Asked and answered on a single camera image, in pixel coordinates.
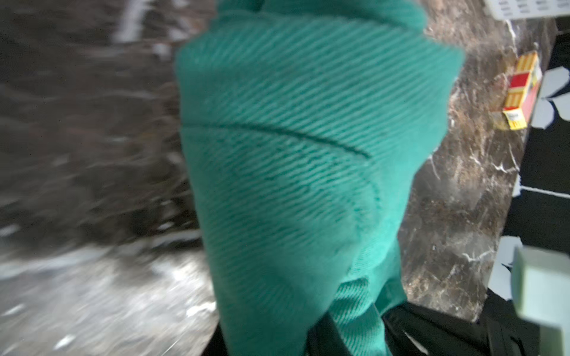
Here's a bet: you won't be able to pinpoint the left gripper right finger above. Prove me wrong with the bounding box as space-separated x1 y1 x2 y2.
305 312 351 356

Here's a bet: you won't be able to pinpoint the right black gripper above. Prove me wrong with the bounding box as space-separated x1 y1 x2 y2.
383 290 540 355

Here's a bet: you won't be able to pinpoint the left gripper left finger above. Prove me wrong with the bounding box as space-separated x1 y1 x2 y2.
201 324 229 356

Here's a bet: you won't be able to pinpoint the green long pants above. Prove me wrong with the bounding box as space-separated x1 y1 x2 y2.
176 1 464 355

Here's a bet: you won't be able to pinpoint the small orange card box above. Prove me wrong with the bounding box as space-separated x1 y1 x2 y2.
491 50 543 131

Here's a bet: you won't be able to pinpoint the white plastic mesh basket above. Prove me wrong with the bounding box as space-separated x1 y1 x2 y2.
483 0 570 20

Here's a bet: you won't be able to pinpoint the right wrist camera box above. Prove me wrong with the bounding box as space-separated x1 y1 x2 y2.
512 247 569 355

